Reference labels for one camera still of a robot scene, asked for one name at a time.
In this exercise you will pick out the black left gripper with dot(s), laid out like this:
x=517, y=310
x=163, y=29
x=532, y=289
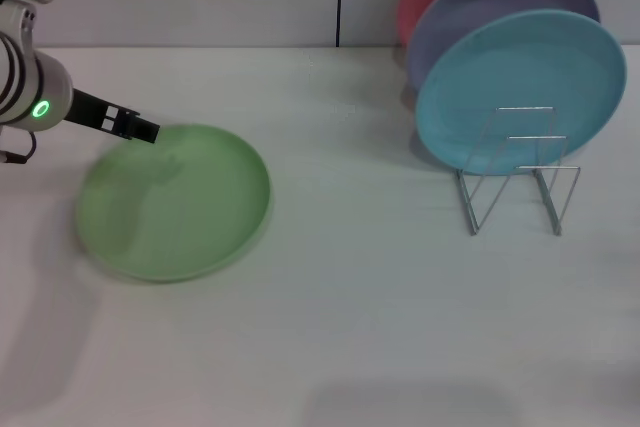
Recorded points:
x=90, y=109

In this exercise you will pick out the light green round plate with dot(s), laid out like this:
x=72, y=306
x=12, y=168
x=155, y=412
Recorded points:
x=175, y=207

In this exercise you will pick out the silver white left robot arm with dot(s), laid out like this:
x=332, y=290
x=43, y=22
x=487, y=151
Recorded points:
x=47, y=79

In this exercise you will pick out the teal blue round plate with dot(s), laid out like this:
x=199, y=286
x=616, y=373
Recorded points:
x=510, y=82

